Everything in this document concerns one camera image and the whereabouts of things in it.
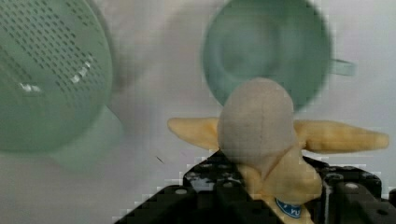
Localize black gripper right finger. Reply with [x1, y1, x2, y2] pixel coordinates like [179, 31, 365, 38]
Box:
[304, 156, 396, 224]

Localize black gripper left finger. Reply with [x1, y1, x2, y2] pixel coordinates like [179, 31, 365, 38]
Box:
[114, 151, 283, 224]

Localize peeled plush banana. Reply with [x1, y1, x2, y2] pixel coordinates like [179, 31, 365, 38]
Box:
[167, 77, 389, 224]

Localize green mug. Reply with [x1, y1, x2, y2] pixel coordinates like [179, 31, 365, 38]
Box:
[202, 0, 356, 111]

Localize green perforated colander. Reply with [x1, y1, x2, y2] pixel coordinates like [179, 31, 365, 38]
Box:
[0, 0, 122, 171]

